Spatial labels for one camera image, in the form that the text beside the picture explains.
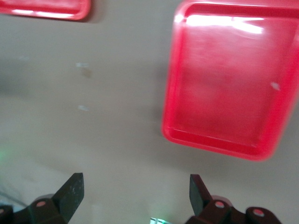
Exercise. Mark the red plastic tray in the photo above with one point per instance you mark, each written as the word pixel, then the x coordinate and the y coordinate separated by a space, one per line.
pixel 46 9
pixel 224 93

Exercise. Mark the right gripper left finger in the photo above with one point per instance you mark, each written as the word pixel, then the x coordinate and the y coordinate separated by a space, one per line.
pixel 70 198

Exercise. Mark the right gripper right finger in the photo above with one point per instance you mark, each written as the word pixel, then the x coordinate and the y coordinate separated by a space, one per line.
pixel 198 198

